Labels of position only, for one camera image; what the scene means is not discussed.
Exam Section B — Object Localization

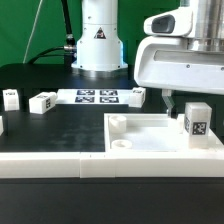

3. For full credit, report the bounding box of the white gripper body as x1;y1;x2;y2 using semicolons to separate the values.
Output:
134;36;224;95

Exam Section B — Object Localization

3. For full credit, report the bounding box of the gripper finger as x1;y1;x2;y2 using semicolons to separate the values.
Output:
162;89;177;118

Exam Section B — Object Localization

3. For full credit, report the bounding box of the white square tabletop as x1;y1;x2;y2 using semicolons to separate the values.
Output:
104;113;224;152

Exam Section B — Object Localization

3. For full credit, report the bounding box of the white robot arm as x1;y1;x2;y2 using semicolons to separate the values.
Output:
72;0;224;108

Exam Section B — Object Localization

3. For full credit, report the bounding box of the white U-shaped fence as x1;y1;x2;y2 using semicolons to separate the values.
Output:
0;147;224;178

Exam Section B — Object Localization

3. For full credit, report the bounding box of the white marker board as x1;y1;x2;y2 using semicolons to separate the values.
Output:
56;89;131;105

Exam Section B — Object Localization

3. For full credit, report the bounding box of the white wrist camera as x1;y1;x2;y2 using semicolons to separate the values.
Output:
143;7;193;37

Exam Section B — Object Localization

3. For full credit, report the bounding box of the black cable with connector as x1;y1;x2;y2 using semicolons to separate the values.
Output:
26;0;79;66

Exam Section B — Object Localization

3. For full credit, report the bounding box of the white thin cable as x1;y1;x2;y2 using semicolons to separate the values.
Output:
22;0;44;65

